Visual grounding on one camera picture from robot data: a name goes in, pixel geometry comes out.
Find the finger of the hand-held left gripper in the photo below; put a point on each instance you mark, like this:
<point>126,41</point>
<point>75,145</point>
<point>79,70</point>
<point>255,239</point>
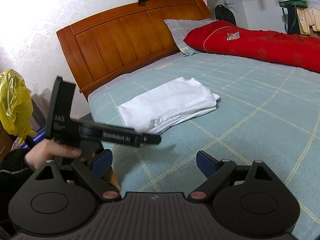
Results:
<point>150,138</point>

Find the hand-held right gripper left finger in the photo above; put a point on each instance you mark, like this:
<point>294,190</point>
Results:
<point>102,161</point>

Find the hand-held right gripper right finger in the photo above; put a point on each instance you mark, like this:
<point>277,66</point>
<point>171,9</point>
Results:
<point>207,163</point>

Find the white t-shirt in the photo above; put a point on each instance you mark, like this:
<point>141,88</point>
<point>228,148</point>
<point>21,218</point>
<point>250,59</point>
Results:
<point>170,105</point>

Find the person's left forearm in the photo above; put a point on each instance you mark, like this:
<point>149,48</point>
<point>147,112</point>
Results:
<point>12,175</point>

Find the person's left hand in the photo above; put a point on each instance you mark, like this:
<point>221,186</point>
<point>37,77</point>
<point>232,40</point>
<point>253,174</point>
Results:
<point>47,152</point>

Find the blue box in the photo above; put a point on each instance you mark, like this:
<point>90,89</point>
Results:
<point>40,135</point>

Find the yellow plastic bag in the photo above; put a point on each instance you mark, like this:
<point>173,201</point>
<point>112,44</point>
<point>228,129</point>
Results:
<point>15,100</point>

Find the blue checked bed sheet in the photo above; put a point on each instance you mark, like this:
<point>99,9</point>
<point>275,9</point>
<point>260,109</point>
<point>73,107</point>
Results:
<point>237,117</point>

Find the brown cardboard carton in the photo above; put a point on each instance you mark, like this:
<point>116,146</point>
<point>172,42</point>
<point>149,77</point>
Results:
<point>5,142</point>

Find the wooden headboard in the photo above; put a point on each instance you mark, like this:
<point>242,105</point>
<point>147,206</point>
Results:
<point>125,40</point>

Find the grey checked pillow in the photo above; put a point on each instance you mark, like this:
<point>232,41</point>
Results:
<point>185,32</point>

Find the small colourful tag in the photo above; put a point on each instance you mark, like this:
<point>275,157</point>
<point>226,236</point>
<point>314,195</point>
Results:
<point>233,35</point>

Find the red rolled quilt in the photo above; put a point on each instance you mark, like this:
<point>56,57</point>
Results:
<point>262,45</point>

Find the black backpack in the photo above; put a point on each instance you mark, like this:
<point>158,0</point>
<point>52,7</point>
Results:
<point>225,15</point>

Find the metal wall hook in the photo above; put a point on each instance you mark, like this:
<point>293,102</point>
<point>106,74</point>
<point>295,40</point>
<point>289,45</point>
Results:
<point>228,3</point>

